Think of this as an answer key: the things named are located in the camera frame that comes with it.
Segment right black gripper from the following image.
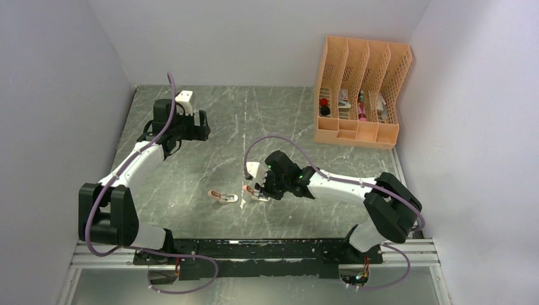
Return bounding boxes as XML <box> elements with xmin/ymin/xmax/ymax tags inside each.
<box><xmin>254</xmin><ymin>169</ymin><xmax>289</xmax><ymax>201</ymax></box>

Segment pink stapler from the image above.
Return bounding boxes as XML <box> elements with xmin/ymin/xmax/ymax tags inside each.
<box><xmin>208</xmin><ymin>190</ymin><xmax>238</xmax><ymax>203</ymax></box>
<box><xmin>242</xmin><ymin>185</ymin><xmax>270</xmax><ymax>202</ymax></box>

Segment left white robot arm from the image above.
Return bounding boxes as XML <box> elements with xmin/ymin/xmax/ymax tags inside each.
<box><xmin>78</xmin><ymin>98</ymin><xmax>210</xmax><ymax>264</ymax></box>

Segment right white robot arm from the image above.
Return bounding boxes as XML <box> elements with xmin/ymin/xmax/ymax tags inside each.
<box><xmin>245</xmin><ymin>151</ymin><xmax>422</xmax><ymax>263</ymax></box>

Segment red black item in organizer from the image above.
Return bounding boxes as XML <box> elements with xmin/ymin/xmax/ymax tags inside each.
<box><xmin>319</xmin><ymin>98</ymin><xmax>331</xmax><ymax>117</ymax></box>

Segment orange file organizer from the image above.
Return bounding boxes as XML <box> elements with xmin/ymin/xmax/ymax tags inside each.
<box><xmin>314</xmin><ymin>36</ymin><xmax>413</xmax><ymax>150</ymax></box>

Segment pink items in organizer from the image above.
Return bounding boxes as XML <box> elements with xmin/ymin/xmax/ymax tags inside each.
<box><xmin>338</xmin><ymin>89</ymin><xmax>388</xmax><ymax>123</ymax></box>

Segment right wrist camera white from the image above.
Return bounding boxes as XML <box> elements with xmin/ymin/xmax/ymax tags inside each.
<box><xmin>247</xmin><ymin>161</ymin><xmax>270</xmax><ymax>187</ymax></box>

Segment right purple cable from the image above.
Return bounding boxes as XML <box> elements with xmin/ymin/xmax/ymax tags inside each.
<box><xmin>243</xmin><ymin>135</ymin><xmax>426</xmax><ymax>291</ymax></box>

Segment purple cable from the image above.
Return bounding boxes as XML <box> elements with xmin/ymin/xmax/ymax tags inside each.
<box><xmin>84</xmin><ymin>72</ymin><xmax>219</xmax><ymax>295</ymax></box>
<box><xmin>243</xmin><ymin>135</ymin><xmax>426</xmax><ymax>291</ymax></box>

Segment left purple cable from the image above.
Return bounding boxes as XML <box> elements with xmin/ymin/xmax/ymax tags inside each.
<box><xmin>84</xmin><ymin>72</ymin><xmax>219</xmax><ymax>295</ymax></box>

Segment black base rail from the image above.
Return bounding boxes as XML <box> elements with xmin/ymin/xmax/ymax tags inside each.
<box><xmin>133</xmin><ymin>238</ymin><xmax>383</xmax><ymax>280</ymax></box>

